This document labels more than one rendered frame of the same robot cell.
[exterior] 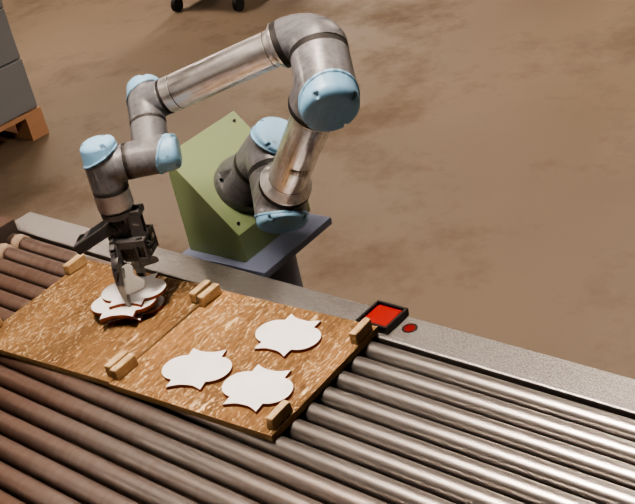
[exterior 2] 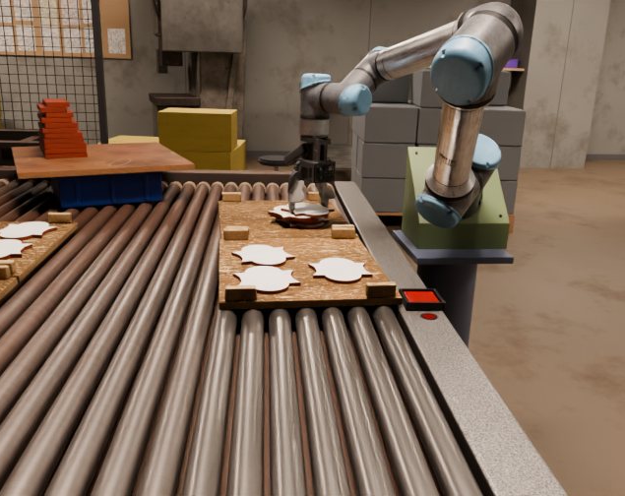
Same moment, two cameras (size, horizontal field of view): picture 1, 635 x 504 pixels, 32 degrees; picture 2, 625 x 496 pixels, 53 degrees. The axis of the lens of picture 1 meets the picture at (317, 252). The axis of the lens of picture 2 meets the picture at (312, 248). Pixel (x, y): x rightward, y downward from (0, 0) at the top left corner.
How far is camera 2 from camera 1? 131 cm
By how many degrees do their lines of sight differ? 39
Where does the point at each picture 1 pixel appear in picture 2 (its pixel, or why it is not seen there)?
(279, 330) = (340, 265)
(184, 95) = (390, 61)
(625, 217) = not seen: outside the picture
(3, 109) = not seen: hidden behind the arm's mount
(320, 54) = (472, 25)
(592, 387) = (493, 444)
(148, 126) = (353, 76)
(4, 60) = (506, 177)
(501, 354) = (462, 370)
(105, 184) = (305, 106)
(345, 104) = (468, 74)
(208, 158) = not seen: hidden behind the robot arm
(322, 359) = (332, 290)
